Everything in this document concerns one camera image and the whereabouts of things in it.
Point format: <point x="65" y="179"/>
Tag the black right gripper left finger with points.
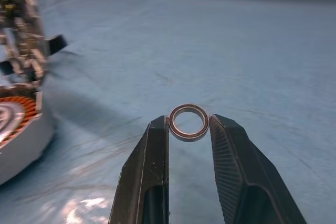
<point x="147" y="171"/>

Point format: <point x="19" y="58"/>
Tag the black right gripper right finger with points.
<point x="244" y="176"/>

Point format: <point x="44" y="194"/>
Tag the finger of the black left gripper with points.
<point x="5" y="68"/>
<point x="58" y="45"/>

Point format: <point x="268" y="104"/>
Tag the silver round motor lid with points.
<point x="23" y="37"/>

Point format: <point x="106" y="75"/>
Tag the silver motor housing copper windings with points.
<point x="26" y="140"/>

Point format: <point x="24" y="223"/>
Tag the blue table cover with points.
<point x="210" y="51"/>

